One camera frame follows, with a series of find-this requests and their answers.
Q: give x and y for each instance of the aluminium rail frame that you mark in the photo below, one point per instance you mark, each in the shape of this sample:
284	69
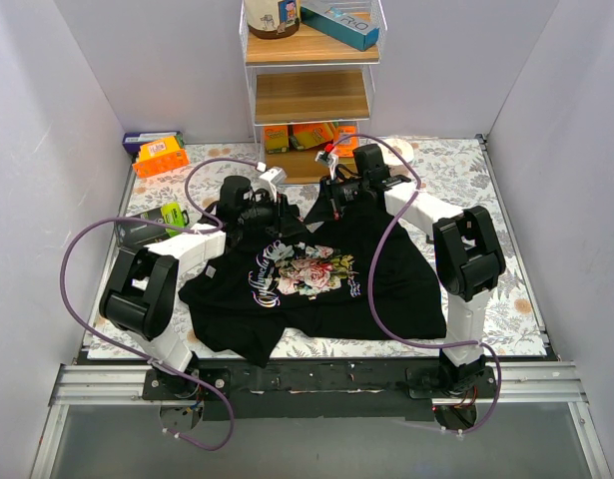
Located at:
517	382

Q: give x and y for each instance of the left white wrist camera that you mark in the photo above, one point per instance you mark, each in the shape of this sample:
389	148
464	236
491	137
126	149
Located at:
271	179

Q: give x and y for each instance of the purple box at wall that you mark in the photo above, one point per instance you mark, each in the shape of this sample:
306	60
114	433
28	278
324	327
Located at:
132	142

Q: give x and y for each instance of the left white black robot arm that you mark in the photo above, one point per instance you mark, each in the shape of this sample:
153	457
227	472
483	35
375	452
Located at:
139	296

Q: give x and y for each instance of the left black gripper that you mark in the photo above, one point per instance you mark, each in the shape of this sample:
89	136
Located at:
279	215

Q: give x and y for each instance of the cream brown cartoon canister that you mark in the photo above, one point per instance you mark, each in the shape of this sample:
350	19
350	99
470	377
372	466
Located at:
273	19

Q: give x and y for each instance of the orange card box on shelf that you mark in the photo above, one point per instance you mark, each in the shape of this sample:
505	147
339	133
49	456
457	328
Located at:
346	140

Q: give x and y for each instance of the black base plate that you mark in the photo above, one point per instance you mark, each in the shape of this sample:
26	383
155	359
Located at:
403	388

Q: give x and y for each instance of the yellow green sponge pack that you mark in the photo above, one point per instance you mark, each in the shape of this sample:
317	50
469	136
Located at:
276	139

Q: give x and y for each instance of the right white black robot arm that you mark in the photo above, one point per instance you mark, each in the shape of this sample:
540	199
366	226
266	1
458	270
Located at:
467	253

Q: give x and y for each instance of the black floral print t-shirt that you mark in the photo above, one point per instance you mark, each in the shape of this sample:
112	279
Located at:
346	280

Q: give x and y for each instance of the white wire wooden shelf rack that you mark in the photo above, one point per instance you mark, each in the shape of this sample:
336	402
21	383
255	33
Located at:
309	77

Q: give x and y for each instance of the orange box on mat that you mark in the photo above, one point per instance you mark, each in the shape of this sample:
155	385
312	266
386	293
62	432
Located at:
160	156

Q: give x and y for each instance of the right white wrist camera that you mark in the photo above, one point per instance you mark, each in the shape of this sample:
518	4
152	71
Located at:
328	158

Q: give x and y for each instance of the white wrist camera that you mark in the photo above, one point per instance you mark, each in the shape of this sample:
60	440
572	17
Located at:
328	158
271	179

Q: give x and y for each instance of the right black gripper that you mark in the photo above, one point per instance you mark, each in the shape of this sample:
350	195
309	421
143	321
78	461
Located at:
328	192

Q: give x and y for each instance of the black green product box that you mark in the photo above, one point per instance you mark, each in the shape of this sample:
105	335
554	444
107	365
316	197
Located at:
132	234

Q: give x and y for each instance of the teal rectangular box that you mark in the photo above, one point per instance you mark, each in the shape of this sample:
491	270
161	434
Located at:
344	27

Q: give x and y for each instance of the toilet paper roll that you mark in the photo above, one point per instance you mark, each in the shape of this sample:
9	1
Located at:
401	148

